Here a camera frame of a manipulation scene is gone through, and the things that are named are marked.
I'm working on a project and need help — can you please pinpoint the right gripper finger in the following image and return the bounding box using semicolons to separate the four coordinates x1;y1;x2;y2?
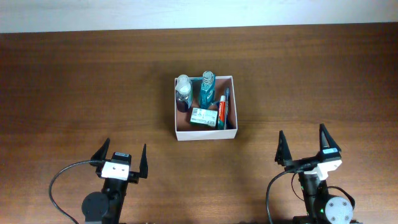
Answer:
319;124;341;154
274;130;293;167

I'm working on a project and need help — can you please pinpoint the Colgate toothpaste tube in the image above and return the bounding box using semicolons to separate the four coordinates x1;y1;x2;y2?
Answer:
217;95;226;130

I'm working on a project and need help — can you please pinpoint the green white soap box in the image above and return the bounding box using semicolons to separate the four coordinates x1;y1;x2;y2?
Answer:
190;108;218;128

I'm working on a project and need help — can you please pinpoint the blue white toothbrush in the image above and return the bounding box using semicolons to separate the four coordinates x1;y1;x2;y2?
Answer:
224;87;230;129

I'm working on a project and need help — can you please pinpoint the purple soap pump bottle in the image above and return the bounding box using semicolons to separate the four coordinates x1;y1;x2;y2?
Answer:
175;75;193;113

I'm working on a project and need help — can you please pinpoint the green mouthwash bottle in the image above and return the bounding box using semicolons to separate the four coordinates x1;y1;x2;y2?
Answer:
200;71;215;109

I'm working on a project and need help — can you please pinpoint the blue disposable razor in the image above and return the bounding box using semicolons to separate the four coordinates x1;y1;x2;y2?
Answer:
209;101;220;110

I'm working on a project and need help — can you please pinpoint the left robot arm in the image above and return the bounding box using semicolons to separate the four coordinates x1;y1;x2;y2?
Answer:
81;138;149;224

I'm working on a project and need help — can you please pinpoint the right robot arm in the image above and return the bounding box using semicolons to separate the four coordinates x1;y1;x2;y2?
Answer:
273;124;355;224

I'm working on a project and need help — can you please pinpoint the white open cardboard box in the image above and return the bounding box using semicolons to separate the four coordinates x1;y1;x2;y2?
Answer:
174;76;238;141

